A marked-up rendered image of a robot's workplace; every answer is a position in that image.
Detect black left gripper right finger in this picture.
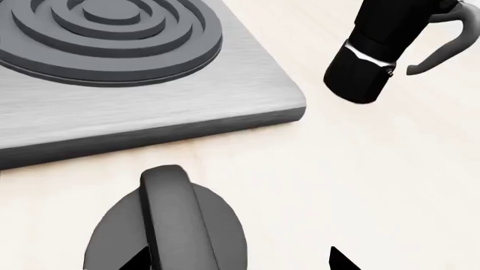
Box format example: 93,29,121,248
328,245,362,270

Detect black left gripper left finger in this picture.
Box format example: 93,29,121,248
118,245,152,270

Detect silver stove plate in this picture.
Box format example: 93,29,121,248
0,0,308,171

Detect black moka pot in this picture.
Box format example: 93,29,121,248
323,0,480,105

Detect dark grey coil burner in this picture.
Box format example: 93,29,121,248
0,0,224,88

